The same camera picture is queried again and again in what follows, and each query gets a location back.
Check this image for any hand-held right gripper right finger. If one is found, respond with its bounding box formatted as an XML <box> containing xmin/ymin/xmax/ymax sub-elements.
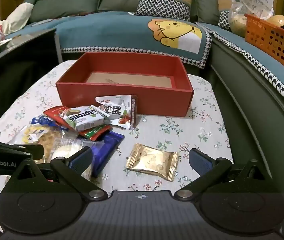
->
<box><xmin>173</xmin><ymin>148</ymin><xmax>282</xmax><ymax>202</ymax></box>

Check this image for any blue clear candy packet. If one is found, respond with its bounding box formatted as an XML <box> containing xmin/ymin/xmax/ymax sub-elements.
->
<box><xmin>21</xmin><ymin>114</ymin><xmax>58</xmax><ymax>145</ymax></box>

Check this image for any floral tablecloth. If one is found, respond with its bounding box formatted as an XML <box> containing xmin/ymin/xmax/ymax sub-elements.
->
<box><xmin>0</xmin><ymin>59</ymin><xmax>233</xmax><ymax>220</ymax></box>

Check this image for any gold foil snack packet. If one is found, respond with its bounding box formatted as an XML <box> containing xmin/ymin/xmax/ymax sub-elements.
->
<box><xmin>126</xmin><ymin>143</ymin><xmax>179</xmax><ymax>182</ymax></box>

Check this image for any black side table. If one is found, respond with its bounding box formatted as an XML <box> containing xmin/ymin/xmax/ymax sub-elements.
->
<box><xmin>0</xmin><ymin>27</ymin><xmax>60</xmax><ymax>120</ymax></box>

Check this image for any green sofa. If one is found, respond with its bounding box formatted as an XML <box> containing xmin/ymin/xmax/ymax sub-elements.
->
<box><xmin>5</xmin><ymin>0</ymin><xmax>284</xmax><ymax>193</ymax></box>

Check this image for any red cardboard box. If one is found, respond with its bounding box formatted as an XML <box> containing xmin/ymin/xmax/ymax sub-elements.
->
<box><xmin>55</xmin><ymin>52</ymin><xmax>195</xmax><ymax>117</ymax></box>

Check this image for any orange plastic basket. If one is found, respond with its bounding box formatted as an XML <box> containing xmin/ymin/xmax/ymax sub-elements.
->
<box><xmin>244</xmin><ymin>14</ymin><xmax>284</xmax><ymax>75</ymax></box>

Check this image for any yellow rounded item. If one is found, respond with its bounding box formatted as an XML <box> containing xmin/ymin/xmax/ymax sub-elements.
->
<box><xmin>267</xmin><ymin>15</ymin><xmax>284</xmax><ymax>34</ymax></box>

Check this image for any blue foil snack packet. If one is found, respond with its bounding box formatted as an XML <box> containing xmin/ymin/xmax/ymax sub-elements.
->
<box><xmin>89</xmin><ymin>131</ymin><xmax>125</xmax><ymax>178</ymax></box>

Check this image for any red green snack packet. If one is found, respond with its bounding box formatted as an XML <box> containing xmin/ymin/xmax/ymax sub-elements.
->
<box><xmin>43</xmin><ymin>106</ymin><xmax>113</xmax><ymax>141</ymax></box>

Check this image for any green white wafer packet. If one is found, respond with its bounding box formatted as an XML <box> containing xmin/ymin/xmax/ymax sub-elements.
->
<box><xmin>63</xmin><ymin>105</ymin><xmax>110</xmax><ymax>131</ymax></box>

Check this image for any teal houndstooth trim sofa cover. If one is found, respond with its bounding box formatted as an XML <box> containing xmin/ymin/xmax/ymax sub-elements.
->
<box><xmin>5</xmin><ymin>17</ymin><xmax>65</xmax><ymax>40</ymax></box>
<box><xmin>202</xmin><ymin>22</ymin><xmax>284</xmax><ymax>120</ymax></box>

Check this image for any clear plastic bag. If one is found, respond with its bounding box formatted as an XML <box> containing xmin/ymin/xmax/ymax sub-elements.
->
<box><xmin>228</xmin><ymin>0</ymin><xmax>275</xmax><ymax>38</ymax></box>

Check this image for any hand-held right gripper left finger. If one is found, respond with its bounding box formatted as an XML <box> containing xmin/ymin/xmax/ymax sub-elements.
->
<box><xmin>1</xmin><ymin>146</ymin><xmax>109</xmax><ymax>202</ymax></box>

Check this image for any clear packet round white pastry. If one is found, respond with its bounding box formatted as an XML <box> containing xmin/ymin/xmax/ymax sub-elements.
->
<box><xmin>50</xmin><ymin>137</ymin><xmax>105</xmax><ymax>178</ymax></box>

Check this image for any white cloth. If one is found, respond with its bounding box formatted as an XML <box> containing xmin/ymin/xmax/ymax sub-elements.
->
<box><xmin>0</xmin><ymin>2</ymin><xmax>34</xmax><ymax>34</ymax></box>

